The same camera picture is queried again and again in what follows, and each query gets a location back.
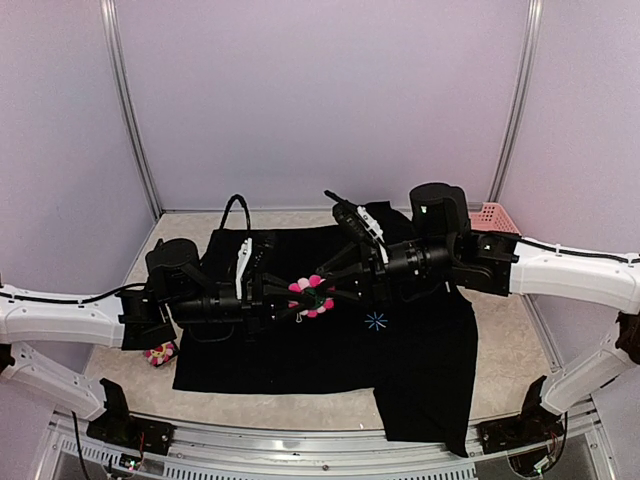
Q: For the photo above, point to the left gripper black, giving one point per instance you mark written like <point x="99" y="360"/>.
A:
<point x="258" y="297"/>

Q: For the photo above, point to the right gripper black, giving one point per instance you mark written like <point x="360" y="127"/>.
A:
<point x="377" y="275"/>

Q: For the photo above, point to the flower brooch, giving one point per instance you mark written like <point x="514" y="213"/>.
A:
<point x="320" y="303"/>
<point x="160" y="352"/>

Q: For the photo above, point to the black t-shirt blue logo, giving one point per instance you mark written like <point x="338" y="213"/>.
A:
<point x="418" y="356"/>

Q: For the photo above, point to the pink plastic basket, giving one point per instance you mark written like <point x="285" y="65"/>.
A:
<point x="492" y="217"/>

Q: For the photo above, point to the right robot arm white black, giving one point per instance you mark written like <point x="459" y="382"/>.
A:
<point x="446" y="249"/>

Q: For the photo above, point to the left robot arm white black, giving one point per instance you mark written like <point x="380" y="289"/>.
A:
<point x="140" y="317"/>

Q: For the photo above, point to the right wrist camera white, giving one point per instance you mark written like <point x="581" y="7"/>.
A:
<point x="358" y="224"/>

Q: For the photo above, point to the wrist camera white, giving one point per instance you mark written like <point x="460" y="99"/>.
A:
<point x="252" y="257"/>
<point x="358" y="224"/>

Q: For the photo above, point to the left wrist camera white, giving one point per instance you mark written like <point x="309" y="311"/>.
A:
<point x="252" y="257"/>

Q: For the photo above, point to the front aluminium rail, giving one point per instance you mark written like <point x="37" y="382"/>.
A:
<point x="311" y="437"/>

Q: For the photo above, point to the right aluminium frame post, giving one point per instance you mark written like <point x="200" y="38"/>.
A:
<point x="518" y="101"/>

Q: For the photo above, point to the aluminium frame post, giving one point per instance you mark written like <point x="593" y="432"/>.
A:
<point x="108" y="9"/>
<point x="518" y="101"/>

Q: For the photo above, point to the left aluminium frame post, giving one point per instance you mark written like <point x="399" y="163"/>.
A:
<point x="108" y="9"/>

